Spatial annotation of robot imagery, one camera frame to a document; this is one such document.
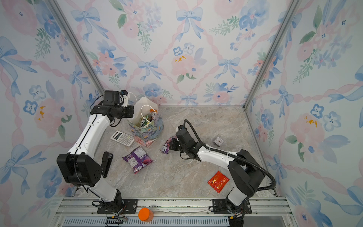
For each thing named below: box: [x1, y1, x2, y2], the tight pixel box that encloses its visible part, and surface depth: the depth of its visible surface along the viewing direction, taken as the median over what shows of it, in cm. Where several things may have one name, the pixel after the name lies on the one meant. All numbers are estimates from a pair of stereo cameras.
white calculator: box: [110, 130, 135, 147], surface depth 100 cm
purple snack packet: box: [122, 146, 154, 175], surface depth 90 cm
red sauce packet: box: [207, 170, 230, 194], surface depth 83 cm
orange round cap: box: [138, 207, 154, 222], surface depth 65 cm
